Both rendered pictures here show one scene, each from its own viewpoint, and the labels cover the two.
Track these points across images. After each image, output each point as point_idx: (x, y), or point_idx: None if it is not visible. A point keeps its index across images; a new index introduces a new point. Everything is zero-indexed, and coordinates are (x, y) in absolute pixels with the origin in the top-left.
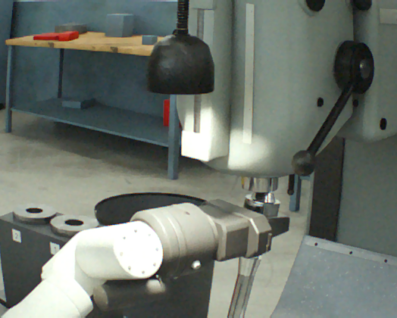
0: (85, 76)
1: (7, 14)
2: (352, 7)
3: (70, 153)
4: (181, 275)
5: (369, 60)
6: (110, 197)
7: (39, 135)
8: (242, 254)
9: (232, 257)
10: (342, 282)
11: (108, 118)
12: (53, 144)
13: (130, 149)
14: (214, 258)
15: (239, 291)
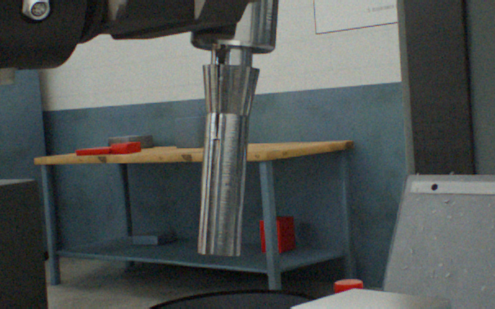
0: (162, 205)
1: (36, 127)
2: None
3: (146, 298)
4: (3, 48)
5: None
6: (166, 302)
7: (104, 283)
8: (182, 9)
9: (152, 11)
10: None
11: (194, 251)
12: (123, 291)
13: (225, 287)
14: (106, 17)
15: (215, 163)
